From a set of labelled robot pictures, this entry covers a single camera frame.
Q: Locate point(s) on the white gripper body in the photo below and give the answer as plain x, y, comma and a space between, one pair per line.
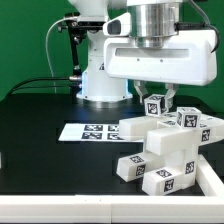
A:
186, 58

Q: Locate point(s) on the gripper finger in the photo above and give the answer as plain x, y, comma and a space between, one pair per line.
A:
168, 98
140, 88

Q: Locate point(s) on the white chair backrest part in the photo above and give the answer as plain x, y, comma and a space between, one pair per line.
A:
163, 136

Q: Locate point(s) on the white chair seat part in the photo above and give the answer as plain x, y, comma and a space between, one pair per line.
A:
186, 161

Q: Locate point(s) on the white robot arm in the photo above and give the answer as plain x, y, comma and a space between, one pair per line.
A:
152, 21

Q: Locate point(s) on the white base tag plate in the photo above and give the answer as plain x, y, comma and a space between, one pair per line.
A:
74, 132

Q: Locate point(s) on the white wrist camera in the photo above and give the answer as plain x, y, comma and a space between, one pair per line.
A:
119, 26

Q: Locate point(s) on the white L-shaped border wall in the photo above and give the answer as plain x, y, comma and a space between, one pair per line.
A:
207, 208

